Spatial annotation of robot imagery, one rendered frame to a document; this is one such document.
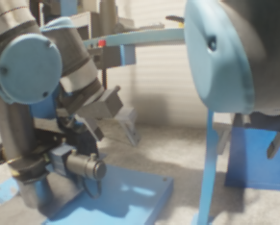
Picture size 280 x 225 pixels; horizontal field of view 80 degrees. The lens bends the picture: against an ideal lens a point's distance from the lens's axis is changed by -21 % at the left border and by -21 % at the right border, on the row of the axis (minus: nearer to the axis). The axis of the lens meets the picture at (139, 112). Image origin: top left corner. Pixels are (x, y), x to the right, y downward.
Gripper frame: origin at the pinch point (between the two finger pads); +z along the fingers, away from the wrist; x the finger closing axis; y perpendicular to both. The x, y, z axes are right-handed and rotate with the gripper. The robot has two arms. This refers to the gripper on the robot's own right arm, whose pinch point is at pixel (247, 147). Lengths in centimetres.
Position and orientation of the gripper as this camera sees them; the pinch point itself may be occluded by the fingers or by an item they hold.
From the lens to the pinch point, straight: 48.7
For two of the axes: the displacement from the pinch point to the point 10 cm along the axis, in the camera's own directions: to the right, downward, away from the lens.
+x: 9.6, 1.2, -2.4
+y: -2.6, 6.5, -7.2
